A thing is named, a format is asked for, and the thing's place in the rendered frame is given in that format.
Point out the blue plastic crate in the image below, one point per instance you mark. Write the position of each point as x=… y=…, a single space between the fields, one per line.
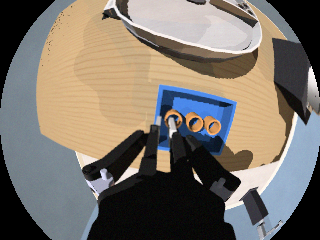
x=186 y=101

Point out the bronze bushing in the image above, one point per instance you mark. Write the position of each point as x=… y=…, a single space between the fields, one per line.
x=196 y=127
x=215 y=128
x=173 y=111

